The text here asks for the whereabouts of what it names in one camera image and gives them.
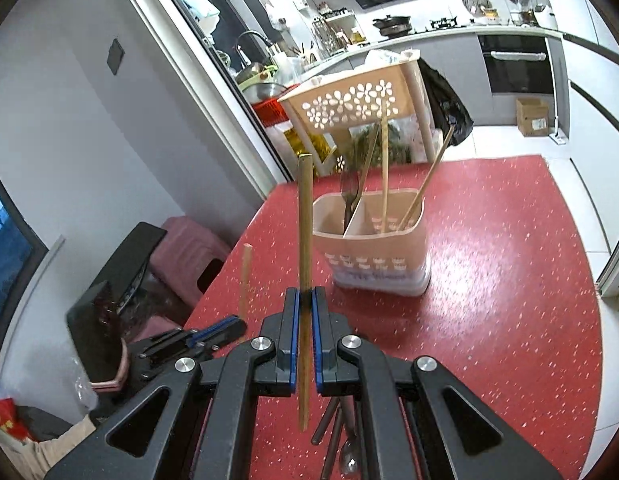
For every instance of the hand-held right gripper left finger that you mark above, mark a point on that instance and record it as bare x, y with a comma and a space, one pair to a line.
291, 350

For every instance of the beige chair with flower cutouts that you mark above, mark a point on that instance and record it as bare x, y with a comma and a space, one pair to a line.
349, 102

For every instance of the black wall switch panel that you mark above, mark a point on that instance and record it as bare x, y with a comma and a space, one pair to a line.
115, 56

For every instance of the black wok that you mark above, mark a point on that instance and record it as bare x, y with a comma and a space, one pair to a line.
392, 25

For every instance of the pink plastic stool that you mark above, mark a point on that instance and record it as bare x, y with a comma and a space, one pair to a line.
189, 245

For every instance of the plain wooden chopstick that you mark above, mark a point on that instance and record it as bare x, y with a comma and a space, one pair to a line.
369, 160
246, 280
304, 220

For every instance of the person's left forearm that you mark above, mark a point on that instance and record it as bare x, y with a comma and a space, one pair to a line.
49, 447

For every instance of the kitchen faucet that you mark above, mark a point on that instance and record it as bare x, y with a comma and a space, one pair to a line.
249, 40

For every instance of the silver sliding door frame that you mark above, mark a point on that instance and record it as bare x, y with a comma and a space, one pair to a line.
199, 75

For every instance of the black trash bag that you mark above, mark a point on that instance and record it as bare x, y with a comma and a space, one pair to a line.
447, 105

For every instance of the yellow package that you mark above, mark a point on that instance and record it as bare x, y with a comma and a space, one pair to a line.
297, 145

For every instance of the window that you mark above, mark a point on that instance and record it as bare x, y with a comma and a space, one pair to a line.
9, 260

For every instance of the black built-in oven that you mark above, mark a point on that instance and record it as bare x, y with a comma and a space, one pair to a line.
514, 65

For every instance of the beige plastic utensil holder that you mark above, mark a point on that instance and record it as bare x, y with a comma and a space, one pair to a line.
374, 255

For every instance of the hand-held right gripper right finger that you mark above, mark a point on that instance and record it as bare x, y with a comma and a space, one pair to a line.
319, 355

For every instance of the black flat board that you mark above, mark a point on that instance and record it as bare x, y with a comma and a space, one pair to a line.
139, 255

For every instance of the cardboard box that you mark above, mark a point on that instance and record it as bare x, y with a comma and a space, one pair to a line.
533, 117

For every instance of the bag of green vegetables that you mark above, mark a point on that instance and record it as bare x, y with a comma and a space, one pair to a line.
394, 145

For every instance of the round metal strainer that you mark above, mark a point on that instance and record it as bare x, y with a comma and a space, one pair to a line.
475, 0

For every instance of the steel bowl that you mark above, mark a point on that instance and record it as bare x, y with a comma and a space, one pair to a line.
262, 91

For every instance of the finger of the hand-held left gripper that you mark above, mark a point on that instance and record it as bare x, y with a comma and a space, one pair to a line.
189, 352
219, 327

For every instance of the spice rack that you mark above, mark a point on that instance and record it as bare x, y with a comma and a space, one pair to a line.
337, 30

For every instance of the red plastic basket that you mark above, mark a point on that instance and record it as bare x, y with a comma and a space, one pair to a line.
269, 112

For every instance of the red packet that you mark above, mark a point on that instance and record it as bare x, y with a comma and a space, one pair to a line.
6, 417

